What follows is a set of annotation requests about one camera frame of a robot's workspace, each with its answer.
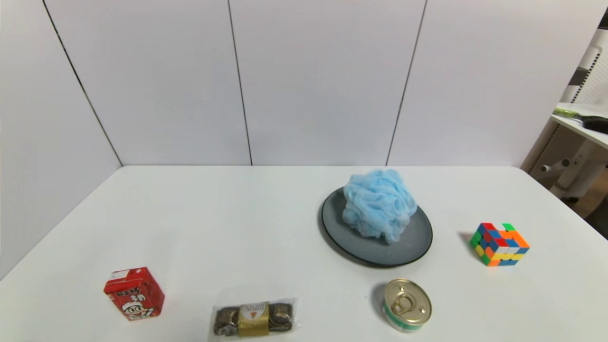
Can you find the colourful puzzle cube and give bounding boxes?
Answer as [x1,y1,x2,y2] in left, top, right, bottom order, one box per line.
[470,222,530,267]

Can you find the light blue mesh bath loofah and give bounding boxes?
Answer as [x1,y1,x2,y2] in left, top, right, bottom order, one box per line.
[343,169,418,245]

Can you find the black object on desk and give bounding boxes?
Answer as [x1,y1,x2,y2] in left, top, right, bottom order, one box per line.
[582,116,608,134]

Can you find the gold lid tin can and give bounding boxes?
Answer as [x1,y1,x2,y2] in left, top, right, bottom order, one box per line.
[382,278,433,333]

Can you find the red milk carton with cartoon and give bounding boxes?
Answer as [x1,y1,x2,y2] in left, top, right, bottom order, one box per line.
[104,266,166,322]

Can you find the wrapped chocolates pack gold label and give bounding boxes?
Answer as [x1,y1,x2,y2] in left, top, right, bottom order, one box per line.
[210,298,297,340]

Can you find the gray round plate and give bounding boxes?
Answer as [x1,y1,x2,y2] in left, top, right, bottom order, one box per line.
[321,187,433,267]

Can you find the white side desk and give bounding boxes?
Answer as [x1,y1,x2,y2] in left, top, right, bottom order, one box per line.
[541,102,608,199]

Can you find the white perforated panel post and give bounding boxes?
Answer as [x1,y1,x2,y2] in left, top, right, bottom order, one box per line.
[560,28,608,104]

